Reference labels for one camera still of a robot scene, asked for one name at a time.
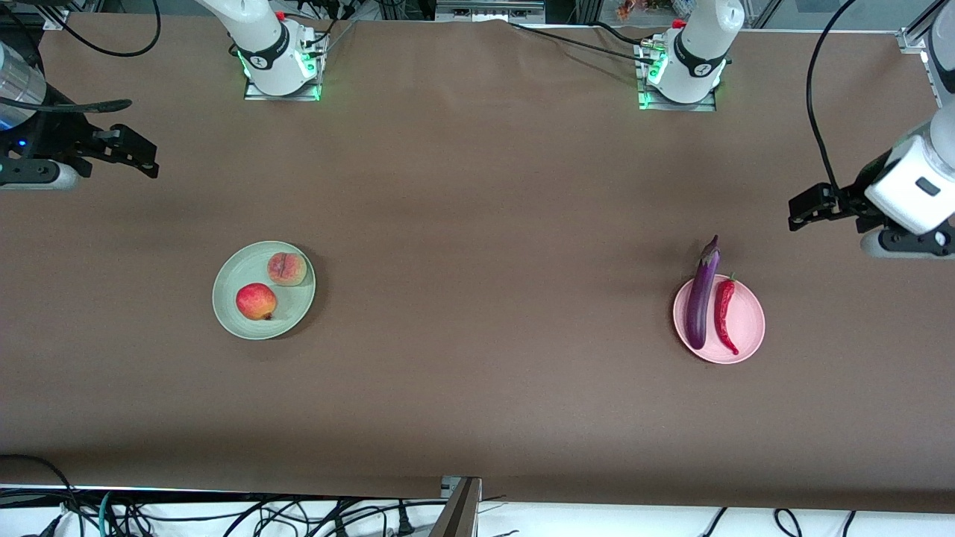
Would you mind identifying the purple eggplant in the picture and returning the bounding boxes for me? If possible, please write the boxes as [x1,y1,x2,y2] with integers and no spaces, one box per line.
[685,234,721,351]

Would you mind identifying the grey metal box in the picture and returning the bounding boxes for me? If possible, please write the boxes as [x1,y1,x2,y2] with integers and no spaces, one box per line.
[436,0,545,22]

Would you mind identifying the aluminium profile post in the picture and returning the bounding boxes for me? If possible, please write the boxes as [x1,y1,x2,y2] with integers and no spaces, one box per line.
[429,477,483,537]

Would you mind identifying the black cable on table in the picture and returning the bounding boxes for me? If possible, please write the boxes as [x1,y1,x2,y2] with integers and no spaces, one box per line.
[510,21,656,63]

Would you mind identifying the pink round plate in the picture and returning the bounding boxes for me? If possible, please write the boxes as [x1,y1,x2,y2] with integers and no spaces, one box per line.
[673,274,766,365]

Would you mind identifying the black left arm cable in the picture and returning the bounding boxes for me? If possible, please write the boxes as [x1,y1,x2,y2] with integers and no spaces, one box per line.
[806,0,859,191]

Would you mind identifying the pale green round plate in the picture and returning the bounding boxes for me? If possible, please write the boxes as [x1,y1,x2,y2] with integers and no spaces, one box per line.
[212,240,317,341]

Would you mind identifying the red chili pepper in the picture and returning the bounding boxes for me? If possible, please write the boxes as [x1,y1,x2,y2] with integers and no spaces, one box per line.
[714,272,741,357]

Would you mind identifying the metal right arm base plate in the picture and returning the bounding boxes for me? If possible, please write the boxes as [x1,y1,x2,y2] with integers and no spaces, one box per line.
[243,75,323,102]

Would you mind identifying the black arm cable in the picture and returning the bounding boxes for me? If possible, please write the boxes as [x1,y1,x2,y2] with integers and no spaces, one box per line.
[41,0,162,114]
[806,0,859,191]

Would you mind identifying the pink yellow peach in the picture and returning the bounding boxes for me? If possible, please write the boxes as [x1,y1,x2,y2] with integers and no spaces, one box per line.
[267,252,308,287]

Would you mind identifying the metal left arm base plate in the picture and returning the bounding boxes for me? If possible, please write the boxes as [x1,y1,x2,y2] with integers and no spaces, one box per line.
[636,86,718,113]

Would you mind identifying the aluminium side rail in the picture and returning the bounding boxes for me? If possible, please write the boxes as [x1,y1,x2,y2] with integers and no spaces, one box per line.
[921,52,955,150]

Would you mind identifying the brown table cover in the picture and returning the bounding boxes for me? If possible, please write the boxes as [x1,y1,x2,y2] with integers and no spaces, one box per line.
[0,11,955,514]

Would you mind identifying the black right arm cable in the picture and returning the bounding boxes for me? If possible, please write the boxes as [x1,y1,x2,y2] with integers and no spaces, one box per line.
[41,0,162,114]

